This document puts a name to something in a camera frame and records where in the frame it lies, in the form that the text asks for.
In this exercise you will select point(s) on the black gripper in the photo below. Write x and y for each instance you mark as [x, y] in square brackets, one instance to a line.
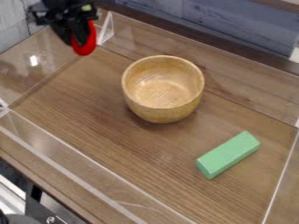
[50, 12]

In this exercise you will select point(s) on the red plush strawberry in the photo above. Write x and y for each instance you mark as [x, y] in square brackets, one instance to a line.
[86, 49]

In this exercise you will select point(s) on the wooden bowl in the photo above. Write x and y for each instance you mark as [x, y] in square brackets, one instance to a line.
[163, 88]

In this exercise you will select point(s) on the green rectangular block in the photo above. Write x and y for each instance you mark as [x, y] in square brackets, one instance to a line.
[228, 154]

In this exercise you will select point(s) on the clear acrylic corner bracket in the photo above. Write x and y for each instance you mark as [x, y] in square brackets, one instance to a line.
[106, 30]

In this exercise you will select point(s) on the black metal table bracket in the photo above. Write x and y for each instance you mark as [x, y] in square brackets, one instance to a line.
[46, 209]

